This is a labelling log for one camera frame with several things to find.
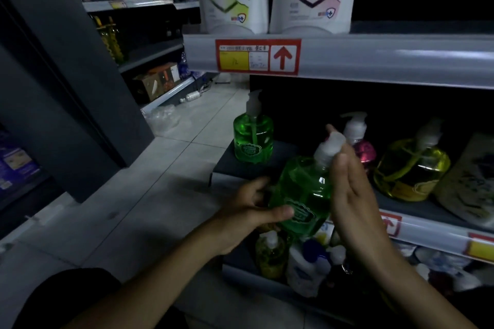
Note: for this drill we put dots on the person's right hand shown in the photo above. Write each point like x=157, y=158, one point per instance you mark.
x=355, y=205

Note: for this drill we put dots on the person's left hand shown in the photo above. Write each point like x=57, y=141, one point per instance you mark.
x=235, y=220

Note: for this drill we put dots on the person's left thumb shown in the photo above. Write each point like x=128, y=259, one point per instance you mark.
x=276, y=214

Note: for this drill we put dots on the person's right fingers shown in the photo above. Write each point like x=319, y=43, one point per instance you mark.
x=345, y=170

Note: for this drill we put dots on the green pump soap bottle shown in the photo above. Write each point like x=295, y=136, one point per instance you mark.
x=252, y=140
x=305, y=190

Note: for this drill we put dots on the person's right forearm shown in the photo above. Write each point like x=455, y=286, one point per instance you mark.
x=413, y=294

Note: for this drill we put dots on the person's left forearm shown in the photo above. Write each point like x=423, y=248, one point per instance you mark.
x=154, y=282

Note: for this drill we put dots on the pink pump soap bottle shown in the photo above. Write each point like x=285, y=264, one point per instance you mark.
x=364, y=151

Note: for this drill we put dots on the small yellow soap bottle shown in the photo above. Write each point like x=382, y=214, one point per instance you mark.
x=271, y=255

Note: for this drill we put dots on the yellow pump soap bottle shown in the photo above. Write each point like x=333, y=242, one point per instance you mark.
x=409, y=170

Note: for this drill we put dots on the white bottle blue cap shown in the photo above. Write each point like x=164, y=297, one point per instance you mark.
x=307, y=271

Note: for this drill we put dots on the small red price label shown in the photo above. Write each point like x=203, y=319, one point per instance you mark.
x=390, y=224

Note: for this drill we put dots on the white pump bottle head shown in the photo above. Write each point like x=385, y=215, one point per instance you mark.
x=337, y=254

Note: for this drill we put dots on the cream flower print refill pouch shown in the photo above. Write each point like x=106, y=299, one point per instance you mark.
x=469, y=182

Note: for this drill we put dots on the white blue print pouch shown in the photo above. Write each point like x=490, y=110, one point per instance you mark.
x=444, y=261

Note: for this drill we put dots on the red arrow price label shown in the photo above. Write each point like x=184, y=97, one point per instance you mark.
x=257, y=56

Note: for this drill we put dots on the small white bottle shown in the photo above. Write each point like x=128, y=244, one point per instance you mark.
x=190, y=96

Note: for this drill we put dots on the clear plastic bag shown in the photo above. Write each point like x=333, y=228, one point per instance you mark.
x=163, y=118

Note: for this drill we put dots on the yellow red price label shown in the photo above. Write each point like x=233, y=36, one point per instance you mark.
x=480, y=247

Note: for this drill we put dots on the brown cardboard box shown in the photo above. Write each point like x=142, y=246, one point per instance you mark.
x=156, y=82

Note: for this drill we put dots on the person's black clothing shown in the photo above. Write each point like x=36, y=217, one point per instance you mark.
x=69, y=298

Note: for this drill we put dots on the background store shelving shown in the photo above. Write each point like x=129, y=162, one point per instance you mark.
x=150, y=24

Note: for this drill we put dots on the yellow bottles on shelf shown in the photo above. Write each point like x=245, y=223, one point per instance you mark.
x=110, y=39

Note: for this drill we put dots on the dark grey shelving unit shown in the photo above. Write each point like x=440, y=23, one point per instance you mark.
x=69, y=89

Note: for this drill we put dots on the purple packets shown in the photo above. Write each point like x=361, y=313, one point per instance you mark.
x=17, y=163

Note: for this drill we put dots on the grey metal shelf rail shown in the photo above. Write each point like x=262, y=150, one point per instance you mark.
x=386, y=59

